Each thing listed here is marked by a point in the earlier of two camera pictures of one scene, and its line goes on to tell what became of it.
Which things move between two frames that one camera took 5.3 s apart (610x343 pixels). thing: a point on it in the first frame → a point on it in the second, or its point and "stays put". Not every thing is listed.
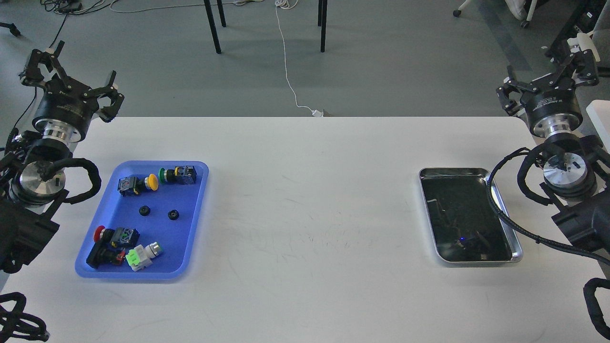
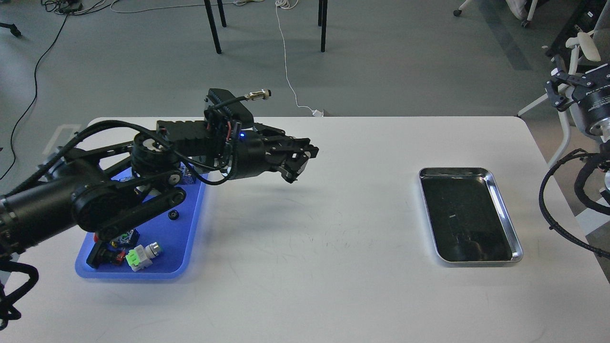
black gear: [173, 214] stays put
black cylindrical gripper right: [552, 111] → [592, 98]
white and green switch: [139, 257] stays put
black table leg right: [322, 16] stays put
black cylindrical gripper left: [65, 110] → [256, 152]
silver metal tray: [464, 225] stays put
